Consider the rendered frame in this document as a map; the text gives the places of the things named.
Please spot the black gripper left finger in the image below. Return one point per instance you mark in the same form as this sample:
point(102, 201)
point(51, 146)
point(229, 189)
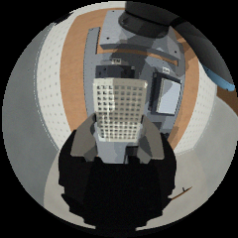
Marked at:
point(79, 147)

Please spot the white label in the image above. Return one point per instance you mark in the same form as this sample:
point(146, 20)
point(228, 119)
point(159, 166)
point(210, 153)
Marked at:
point(117, 61)
point(166, 70)

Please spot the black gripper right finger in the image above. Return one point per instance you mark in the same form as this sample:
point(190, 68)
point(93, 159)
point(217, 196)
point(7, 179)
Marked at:
point(154, 149)

